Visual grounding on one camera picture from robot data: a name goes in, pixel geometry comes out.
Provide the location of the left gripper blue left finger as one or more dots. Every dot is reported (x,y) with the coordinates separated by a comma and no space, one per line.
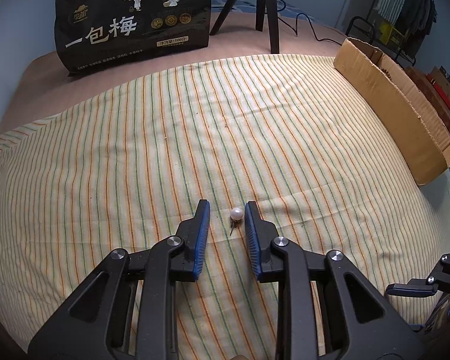
(126,307)

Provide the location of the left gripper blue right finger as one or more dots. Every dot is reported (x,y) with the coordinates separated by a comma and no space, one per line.
(327,309)

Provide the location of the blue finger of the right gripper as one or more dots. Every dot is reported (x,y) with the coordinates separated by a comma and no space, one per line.
(411,290)

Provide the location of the white pearl earring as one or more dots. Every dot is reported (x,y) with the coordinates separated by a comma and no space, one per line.
(236,216)

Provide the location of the yellow striped cloth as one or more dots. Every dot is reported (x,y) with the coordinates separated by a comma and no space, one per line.
(125,167)

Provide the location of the cardboard box tray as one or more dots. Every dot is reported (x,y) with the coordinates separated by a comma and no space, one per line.
(411,120)

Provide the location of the wooden red box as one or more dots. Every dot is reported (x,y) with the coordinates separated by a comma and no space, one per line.
(435,86)

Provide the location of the black snack bag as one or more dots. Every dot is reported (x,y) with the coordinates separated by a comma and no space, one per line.
(91,35)

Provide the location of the yellow crate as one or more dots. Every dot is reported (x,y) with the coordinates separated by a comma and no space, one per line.
(389,35)

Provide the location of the black clothes rack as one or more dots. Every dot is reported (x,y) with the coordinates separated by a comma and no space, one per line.
(398,27)

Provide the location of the dark hanging clothes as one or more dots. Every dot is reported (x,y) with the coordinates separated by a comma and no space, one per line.
(417,13)

